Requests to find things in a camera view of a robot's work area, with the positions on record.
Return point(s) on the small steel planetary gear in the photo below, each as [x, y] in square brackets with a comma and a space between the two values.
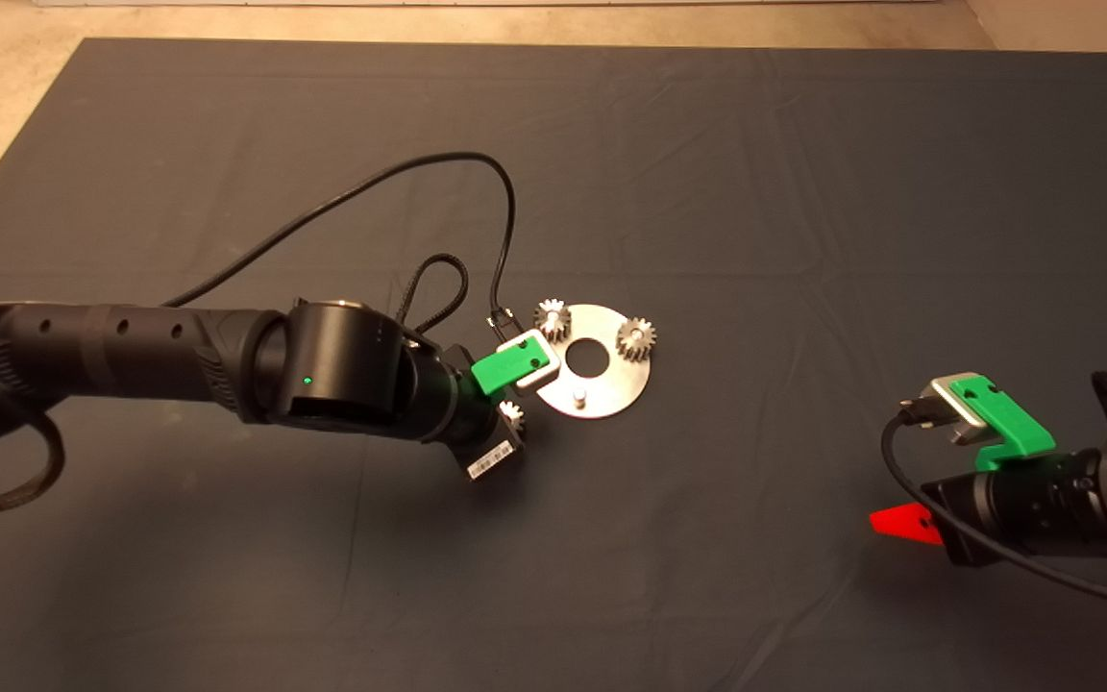
[635, 344]
[552, 317]
[512, 413]

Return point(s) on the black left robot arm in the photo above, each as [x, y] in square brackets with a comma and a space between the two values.
[179, 356]

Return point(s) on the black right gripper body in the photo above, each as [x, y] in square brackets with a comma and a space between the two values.
[1020, 505]

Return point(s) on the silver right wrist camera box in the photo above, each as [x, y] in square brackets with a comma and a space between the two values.
[947, 394]

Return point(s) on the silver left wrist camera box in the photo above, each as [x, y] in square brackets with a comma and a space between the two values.
[546, 375]

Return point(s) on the round metal carrier plate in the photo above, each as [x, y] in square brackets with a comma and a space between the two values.
[611, 384]

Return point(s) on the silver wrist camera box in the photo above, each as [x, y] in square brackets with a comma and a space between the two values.
[947, 394]
[546, 375]

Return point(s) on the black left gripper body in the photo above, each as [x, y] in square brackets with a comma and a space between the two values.
[477, 428]

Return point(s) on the dark grey table cloth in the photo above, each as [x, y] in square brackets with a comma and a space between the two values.
[707, 173]

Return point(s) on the green right camera mount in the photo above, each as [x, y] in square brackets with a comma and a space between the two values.
[1005, 418]

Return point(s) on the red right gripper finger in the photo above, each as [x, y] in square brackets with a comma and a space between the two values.
[904, 524]

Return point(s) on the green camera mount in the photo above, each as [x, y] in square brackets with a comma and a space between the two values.
[505, 365]
[1005, 418]

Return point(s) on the green left camera mount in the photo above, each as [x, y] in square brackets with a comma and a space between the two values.
[505, 365]

